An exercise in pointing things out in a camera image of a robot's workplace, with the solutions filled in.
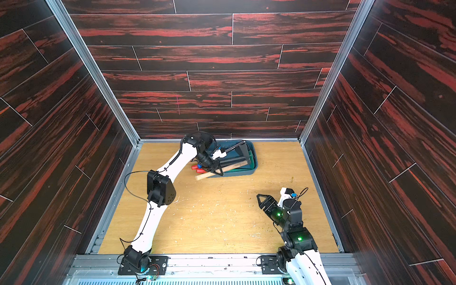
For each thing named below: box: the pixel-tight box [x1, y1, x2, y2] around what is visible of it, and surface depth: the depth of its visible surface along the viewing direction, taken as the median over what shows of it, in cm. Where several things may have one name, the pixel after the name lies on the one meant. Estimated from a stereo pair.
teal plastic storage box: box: [207, 139, 258, 179], surface depth 103 cm
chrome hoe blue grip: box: [225, 140, 250, 163], surface depth 106 cm
